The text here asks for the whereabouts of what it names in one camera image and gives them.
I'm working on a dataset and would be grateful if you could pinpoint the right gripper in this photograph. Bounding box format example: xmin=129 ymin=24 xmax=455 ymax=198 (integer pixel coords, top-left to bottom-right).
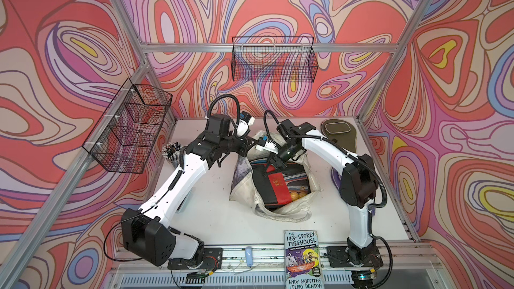
xmin=262 ymin=142 xmax=301 ymax=177

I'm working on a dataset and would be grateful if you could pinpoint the black red paddle case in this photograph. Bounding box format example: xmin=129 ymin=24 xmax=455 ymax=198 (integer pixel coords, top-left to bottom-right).
xmin=250 ymin=159 xmax=311 ymax=211

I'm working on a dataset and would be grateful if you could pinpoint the white canvas tote bag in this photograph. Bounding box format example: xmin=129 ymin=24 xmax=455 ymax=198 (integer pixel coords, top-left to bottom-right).
xmin=229 ymin=147 xmax=321 ymax=223

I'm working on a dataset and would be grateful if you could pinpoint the green paddle case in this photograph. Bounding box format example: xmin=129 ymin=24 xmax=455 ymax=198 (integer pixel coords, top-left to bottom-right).
xmin=321 ymin=119 xmax=357 ymax=153

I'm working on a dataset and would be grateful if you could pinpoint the purple paddle case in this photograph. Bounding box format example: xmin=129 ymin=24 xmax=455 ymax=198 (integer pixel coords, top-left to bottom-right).
xmin=331 ymin=168 xmax=341 ymax=192

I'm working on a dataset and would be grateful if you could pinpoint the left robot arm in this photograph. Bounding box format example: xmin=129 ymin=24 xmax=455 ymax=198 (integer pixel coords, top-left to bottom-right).
xmin=120 ymin=94 xmax=255 ymax=267

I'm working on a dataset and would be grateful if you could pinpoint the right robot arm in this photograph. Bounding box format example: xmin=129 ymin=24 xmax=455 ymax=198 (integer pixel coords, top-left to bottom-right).
xmin=257 ymin=120 xmax=388 ymax=266

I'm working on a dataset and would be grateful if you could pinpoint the orange ping pong ball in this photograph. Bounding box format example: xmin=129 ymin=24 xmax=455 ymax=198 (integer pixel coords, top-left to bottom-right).
xmin=290 ymin=191 xmax=299 ymax=201

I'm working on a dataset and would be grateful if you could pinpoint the cup of pencils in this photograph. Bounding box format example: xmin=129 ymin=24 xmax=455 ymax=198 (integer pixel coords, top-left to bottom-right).
xmin=161 ymin=142 xmax=182 ymax=168

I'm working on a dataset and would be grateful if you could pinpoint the small blue white device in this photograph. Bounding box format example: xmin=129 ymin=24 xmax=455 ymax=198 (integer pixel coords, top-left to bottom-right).
xmin=244 ymin=246 xmax=254 ymax=268

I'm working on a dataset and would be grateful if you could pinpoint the treehouse paperback book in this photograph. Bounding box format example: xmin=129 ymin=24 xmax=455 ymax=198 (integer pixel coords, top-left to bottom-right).
xmin=284 ymin=230 xmax=325 ymax=289

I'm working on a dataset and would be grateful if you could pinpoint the green circuit board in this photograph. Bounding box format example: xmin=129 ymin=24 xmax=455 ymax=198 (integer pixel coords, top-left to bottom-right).
xmin=186 ymin=272 xmax=210 ymax=285

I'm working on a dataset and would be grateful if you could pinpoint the right base connector box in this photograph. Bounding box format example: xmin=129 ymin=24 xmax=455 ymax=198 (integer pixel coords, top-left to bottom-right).
xmin=352 ymin=270 xmax=377 ymax=289

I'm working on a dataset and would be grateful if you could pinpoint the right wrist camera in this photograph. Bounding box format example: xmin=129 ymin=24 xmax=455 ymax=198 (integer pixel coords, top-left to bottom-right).
xmin=256 ymin=136 xmax=279 ymax=154

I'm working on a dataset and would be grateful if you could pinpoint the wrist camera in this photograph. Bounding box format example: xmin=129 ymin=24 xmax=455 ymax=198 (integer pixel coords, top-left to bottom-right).
xmin=256 ymin=136 xmax=279 ymax=154
xmin=236 ymin=111 xmax=255 ymax=138

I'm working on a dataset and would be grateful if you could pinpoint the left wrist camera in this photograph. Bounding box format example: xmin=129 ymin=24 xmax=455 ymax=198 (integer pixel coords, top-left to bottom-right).
xmin=236 ymin=111 xmax=255 ymax=138

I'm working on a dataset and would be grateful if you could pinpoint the back wire basket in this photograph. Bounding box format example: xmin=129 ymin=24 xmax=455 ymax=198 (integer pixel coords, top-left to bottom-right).
xmin=231 ymin=35 xmax=319 ymax=83

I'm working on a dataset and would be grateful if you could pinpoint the wire basket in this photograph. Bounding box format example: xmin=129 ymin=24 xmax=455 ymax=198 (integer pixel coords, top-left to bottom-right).
xmin=82 ymin=79 xmax=173 ymax=174
xmin=231 ymin=35 xmax=319 ymax=83

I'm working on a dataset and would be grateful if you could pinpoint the left wire basket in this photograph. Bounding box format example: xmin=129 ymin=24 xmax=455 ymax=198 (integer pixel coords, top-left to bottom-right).
xmin=82 ymin=79 xmax=173 ymax=174

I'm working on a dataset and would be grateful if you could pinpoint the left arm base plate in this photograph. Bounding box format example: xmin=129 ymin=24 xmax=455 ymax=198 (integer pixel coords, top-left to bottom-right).
xmin=167 ymin=247 xmax=223 ymax=272

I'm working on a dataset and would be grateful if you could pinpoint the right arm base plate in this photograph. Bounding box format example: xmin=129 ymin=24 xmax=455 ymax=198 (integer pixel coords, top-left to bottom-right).
xmin=325 ymin=243 xmax=384 ymax=270

